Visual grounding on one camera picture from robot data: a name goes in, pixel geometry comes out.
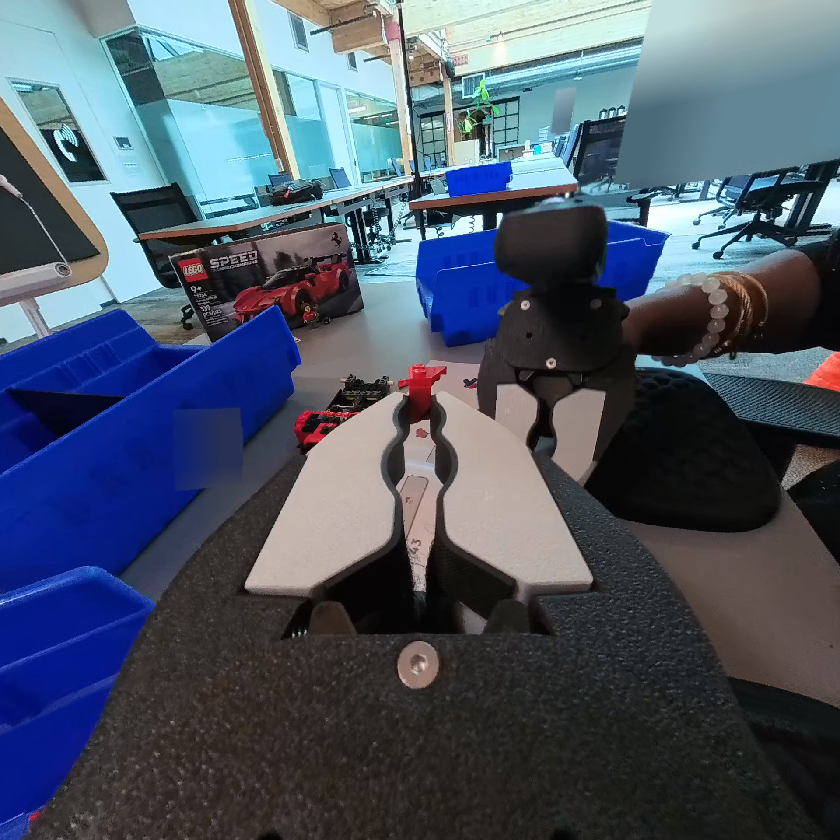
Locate white cable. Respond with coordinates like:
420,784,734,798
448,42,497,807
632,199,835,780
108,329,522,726
0,174,67,273

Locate black bag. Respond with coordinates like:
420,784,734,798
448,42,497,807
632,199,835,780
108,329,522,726
270,178,325,206

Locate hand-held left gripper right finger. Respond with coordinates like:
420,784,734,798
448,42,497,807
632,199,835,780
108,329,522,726
432,392,595,602

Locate red lego assembly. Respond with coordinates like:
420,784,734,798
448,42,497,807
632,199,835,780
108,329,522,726
397,364,448,421

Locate black task stool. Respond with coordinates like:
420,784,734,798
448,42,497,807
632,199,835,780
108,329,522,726
364,200,398,263

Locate white bead bracelet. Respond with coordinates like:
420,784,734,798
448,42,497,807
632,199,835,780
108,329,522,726
656,272,731,367

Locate white rolled tube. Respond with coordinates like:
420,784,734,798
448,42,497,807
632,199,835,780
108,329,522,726
0,262,73,306

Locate black light stand pole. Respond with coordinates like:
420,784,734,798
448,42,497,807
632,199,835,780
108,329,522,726
397,0,421,198

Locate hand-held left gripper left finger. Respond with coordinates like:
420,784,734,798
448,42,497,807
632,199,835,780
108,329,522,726
243,392,404,599

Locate green potted plant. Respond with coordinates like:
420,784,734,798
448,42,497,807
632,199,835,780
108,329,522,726
459,79,500,135

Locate person's right forearm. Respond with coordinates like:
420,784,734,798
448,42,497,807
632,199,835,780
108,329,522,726
682,249,824,358

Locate wood framed black board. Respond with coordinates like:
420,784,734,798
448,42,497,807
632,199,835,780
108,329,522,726
0,98,109,290

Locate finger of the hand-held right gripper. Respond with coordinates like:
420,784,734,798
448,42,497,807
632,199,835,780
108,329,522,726
550,386,608,485
495,382,553,454

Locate person's right hand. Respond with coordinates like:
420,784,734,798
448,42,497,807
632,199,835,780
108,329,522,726
622,287,691,361

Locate small blue plastic bin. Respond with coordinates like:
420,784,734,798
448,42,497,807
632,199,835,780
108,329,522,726
0,566,156,824

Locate black honeycomb wrist rest pad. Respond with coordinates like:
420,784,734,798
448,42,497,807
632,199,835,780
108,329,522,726
584,367,782,532

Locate wooden edge table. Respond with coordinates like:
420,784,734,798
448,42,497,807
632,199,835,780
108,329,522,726
408,157,578,240

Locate black phone sign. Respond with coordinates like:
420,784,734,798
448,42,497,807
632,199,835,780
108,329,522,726
8,79,107,185

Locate long white office table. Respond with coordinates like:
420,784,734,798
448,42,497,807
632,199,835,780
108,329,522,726
138,174,414,263

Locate large blue divided bin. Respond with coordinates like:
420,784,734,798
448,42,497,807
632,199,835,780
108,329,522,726
0,305,303,592

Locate gold bangle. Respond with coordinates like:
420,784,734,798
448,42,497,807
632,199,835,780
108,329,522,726
735,270,770,342

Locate person's black sweater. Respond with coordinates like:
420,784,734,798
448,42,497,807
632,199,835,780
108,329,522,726
728,226,840,840

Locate lego set box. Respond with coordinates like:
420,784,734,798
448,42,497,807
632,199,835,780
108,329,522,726
169,223,365,343

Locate partly built lego car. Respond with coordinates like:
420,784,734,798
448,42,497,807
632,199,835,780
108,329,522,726
294,374,395,454

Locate twisted gold bracelet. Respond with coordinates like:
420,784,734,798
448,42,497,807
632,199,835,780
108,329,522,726
712,272,756,358

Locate black mesh office chair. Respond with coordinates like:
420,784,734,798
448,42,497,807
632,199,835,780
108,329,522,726
692,164,837,260
571,115,627,191

